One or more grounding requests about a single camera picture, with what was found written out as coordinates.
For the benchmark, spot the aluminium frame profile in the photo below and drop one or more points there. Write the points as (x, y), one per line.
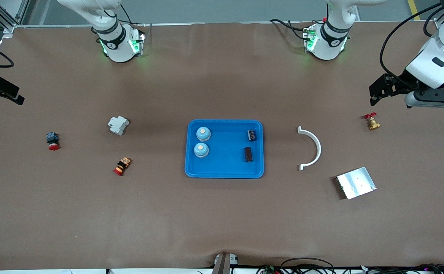
(439, 24)
(8, 27)

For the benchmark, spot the brown cylindrical capacitor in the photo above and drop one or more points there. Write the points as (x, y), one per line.
(248, 154)
(251, 135)

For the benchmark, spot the red mushroom push button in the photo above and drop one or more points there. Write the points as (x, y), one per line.
(52, 137)

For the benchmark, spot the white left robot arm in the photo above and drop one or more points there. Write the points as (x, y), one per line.
(326, 51)

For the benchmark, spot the blue plastic tray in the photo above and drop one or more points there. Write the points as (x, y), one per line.
(225, 163)

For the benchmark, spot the silver metal plate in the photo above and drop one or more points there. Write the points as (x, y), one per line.
(357, 183)

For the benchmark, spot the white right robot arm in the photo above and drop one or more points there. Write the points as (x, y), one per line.
(117, 51)

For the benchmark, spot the white circuit breaker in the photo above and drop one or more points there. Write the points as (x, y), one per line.
(118, 125)

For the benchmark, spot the orange emergency stop switch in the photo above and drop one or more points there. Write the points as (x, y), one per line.
(122, 166)

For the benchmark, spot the light blue call bell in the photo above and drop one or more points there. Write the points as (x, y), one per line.
(201, 150)
(203, 133)

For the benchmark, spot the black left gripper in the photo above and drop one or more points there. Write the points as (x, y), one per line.
(401, 85)

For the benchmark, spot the white curved plastic bracket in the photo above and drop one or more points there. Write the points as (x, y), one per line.
(319, 149)

